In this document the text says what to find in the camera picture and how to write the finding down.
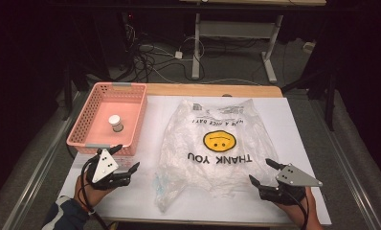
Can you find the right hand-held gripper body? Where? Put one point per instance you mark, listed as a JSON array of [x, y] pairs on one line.
[[295, 177]]

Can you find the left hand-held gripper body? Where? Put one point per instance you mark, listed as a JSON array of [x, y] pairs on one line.
[[105, 166]]

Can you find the small white-lidded jar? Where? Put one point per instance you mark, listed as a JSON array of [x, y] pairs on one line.
[[116, 123]]

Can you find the pink plastic basket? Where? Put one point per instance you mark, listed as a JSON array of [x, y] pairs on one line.
[[97, 127]]

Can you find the clear smiley plastic bag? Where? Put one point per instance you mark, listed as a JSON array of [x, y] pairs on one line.
[[191, 172]]

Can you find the person's left hand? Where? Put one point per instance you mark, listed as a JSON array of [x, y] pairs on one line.
[[89, 195]]

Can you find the person's right hand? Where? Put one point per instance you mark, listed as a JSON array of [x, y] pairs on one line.
[[298, 213]]

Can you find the white table sheet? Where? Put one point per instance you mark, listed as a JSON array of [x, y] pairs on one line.
[[294, 127]]

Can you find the dark metal stand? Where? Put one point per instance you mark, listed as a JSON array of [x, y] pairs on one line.
[[67, 96]]

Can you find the black metal stand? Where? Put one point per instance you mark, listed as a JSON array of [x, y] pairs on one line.
[[330, 99]]

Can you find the white power adapter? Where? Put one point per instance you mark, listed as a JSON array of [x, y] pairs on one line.
[[178, 54]]

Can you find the small white floor box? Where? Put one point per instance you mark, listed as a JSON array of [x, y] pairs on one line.
[[309, 47]]

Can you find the white-framed desk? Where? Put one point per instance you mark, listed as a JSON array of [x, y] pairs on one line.
[[236, 28]]

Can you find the aluminium frame rail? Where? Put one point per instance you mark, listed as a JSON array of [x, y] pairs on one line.
[[351, 179], [35, 179]]

